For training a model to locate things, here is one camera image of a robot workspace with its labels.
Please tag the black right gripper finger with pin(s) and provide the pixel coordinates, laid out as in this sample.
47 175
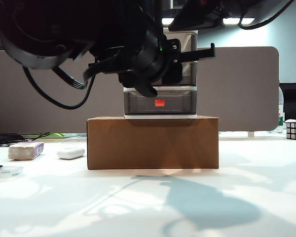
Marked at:
197 19

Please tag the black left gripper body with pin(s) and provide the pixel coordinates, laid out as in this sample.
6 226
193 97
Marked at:
173 49

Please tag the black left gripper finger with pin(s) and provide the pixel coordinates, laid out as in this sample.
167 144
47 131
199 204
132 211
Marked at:
172 74

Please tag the transparent tape roll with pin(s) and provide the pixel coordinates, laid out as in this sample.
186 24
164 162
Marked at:
19 172

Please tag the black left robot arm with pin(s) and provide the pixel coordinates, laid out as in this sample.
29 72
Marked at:
51 24

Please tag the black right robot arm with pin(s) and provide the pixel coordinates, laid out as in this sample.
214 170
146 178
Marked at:
261 7

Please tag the ceiling light panel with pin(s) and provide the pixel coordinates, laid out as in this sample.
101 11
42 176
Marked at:
236 21

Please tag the grey desk partition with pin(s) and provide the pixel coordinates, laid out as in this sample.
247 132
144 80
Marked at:
236 93

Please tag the brown cardboard box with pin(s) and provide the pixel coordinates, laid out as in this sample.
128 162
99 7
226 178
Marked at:
150 143

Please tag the clear bottle green label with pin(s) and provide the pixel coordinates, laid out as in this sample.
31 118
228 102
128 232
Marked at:
281 122

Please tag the white earbuds case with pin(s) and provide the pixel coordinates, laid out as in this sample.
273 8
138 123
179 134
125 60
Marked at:
70 153

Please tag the small green object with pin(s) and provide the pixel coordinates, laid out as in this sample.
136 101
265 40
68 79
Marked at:
56 135

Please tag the purple white tissue pack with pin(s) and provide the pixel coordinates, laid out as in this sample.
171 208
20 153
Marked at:
24 151

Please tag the white drawer organizer frame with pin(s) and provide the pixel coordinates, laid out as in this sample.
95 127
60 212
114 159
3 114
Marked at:
177 88

